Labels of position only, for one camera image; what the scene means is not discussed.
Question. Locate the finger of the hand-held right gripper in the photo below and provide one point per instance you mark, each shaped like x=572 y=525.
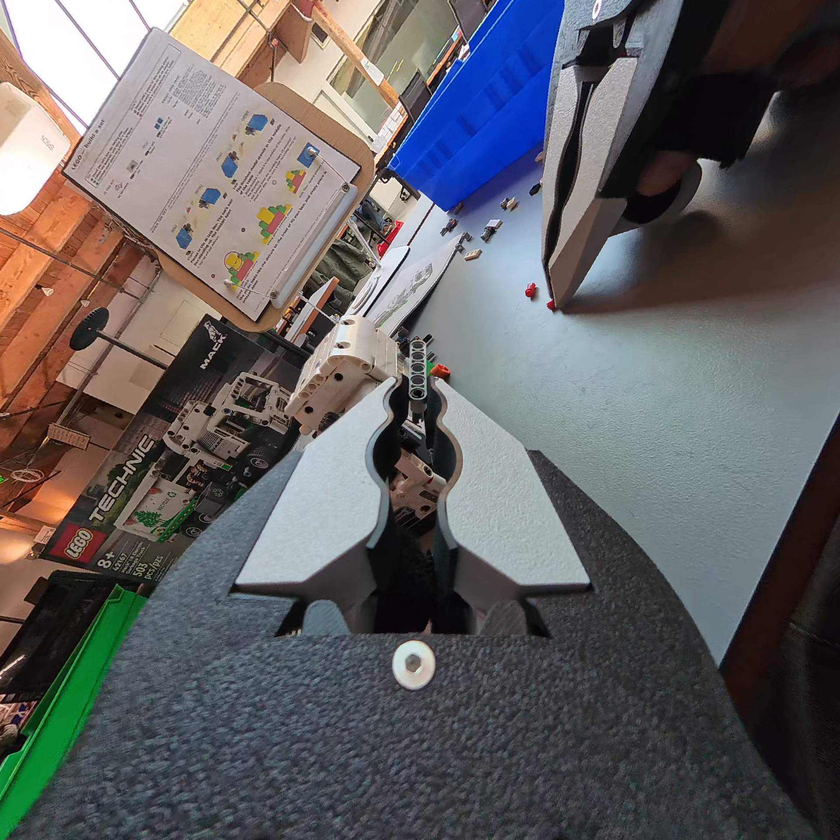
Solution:
x=559 y=151
x=607 y=144

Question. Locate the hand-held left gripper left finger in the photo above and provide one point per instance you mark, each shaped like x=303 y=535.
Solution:
x=308 y=512

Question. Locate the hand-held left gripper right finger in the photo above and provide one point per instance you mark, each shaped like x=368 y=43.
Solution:
x=518 y=518

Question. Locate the white lego truck model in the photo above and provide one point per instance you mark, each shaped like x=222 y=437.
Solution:
x=334 y=367

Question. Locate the dark grey lego beam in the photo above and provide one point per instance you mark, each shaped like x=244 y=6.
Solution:
x=418 y=367

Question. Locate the black lego set box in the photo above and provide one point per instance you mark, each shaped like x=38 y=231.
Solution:
x=131 y=472

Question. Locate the lego instruction booklet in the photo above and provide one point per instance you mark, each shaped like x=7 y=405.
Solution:
x=426 y=279

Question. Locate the person's right hand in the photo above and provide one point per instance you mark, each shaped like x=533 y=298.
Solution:
x=768 y=39

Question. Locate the blue plastic bin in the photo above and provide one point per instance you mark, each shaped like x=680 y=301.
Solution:
x=485 y=98

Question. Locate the white stand base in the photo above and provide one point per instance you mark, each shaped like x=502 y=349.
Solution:
x=394 y=259

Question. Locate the green plastic bin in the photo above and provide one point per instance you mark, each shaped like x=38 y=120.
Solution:
x=59 y=689

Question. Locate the printed instruction sheet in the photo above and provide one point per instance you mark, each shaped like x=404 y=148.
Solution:
x=210 y=164

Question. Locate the white projector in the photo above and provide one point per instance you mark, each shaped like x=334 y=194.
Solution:
x=26 y=151

